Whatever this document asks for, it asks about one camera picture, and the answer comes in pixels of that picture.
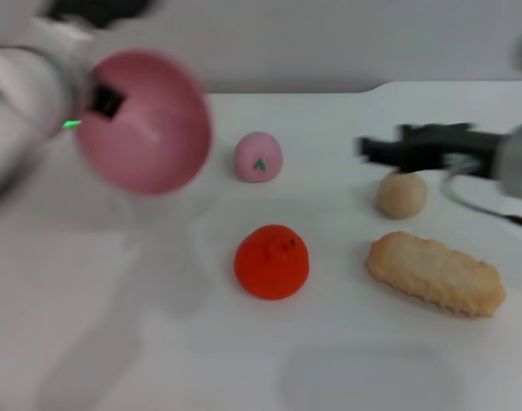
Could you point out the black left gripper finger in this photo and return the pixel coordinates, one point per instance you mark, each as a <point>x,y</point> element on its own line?
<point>107,103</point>

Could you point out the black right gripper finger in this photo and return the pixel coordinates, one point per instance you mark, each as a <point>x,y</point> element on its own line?
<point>381,150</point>

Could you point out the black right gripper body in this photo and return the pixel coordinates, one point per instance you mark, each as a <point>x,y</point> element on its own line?
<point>449,150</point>

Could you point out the pink plastic bowl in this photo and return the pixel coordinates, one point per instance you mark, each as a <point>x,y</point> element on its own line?
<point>150,137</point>

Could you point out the orange toy fruit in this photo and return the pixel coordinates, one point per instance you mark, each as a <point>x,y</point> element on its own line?
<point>269,265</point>

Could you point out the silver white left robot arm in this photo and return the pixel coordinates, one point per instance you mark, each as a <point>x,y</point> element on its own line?
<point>21,85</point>

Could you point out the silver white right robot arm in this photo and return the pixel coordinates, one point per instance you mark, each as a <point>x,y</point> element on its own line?
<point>517,158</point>

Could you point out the beige round bun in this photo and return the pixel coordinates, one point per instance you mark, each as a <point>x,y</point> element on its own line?
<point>402,197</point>

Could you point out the pink toy peach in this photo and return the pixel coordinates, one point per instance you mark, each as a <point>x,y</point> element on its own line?
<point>256,154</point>

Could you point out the long golden bread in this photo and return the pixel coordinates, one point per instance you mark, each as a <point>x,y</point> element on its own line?
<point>436,274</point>

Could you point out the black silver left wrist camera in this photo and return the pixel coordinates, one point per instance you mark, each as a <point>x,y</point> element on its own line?
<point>102,10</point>

